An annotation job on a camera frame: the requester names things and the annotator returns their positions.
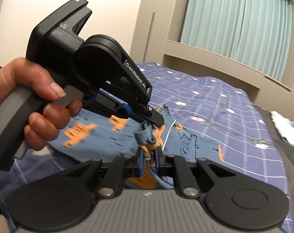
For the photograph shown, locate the blue pants with orange trucks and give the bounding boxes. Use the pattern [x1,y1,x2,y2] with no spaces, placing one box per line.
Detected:
[48,103,226,190]

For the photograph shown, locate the person's left hand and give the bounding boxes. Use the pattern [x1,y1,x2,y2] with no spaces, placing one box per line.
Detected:
[0,57,82,150]

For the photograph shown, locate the purple checked floral quilt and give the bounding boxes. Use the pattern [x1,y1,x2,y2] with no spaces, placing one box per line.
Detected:
[0,62,294,233]

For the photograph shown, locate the beige built-in wardrobe unit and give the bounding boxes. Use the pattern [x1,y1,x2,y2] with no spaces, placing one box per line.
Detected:
[131,0,294,120]

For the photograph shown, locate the dark quilted mattress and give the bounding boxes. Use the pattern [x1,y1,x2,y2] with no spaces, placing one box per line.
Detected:
[257,106,294,195]

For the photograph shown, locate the white and blue crumpled cloth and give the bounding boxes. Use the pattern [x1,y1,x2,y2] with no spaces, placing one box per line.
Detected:
[270,111,294,147]

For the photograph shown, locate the light teal curtain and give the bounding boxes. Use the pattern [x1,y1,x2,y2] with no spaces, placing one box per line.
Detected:
[180,0,293,81]

